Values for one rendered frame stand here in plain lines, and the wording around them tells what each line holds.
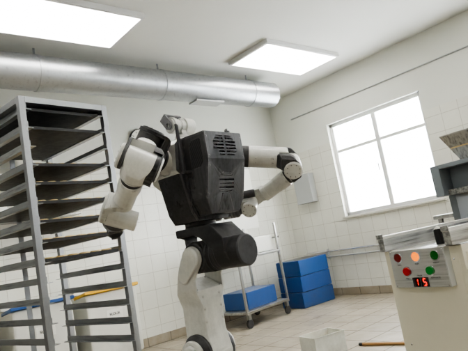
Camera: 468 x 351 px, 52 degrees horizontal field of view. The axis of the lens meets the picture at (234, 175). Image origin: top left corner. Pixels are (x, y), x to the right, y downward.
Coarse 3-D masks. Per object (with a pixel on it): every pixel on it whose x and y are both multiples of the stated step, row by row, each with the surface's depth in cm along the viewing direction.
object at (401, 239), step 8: (440, 224) 208; (448, 224) 211; (456, 224) 214; (400, 232) 196; (408, 232) 196; (416, 232) 199; (424, 232) 201; (432, 232) 204; (384, 240) 188; (392, 240) 190; (400, 240) 193; (408, 240) 195; (416, 240) 198; (424, 240) 200; (384, 248) 187; (392, 248) 189
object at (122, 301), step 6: (108, 300) 254; (114, 300) 251; (120, 300) 247; (126, 300) 244; (66, 306) 281; (72, 306) 277; (78, 306) 273; (84, 306) 269; (90, 306) 265; (96, 306) 260; (102, 306) 253; (108, 306) 250
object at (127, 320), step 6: (96, 318) 262; (102, 318) 258; (108, 318) 255; (114, 318) 251; (120, 318) 247; (126, 318) 244; (66, 324) 281; (72, 324) 277; (78, 324) 273; (84, 324) 269; (90, 324) 264; (96, 324) 259; (102, 324) 254; (108, 324) 250; (114, 324) 247
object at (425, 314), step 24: (432, 240) 201; (456, 264) 165; (408, 288) 183; (432, 288) 174; (456, 288) 166; (408, 312) 184; (432, 312) 175; (456, 312) 167; (408, 336) 185; (432, 336) 176; (456, 336) 168
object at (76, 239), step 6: (90, 234) 238; (96, 234) 240; (102, 234) 243; (42, 240) 219; (48, 240) 221; (54, 240) 223; (60, 240) 225; (66, 240) 232; (72, 240) 241; (78, 240) 249; (84, 240) 259; (42, 246) 242; (48, 246) 250; (54, 246) 261; (60, 246) 270; (12, 252) 248; (18, 252) 258; (24, 252) 269
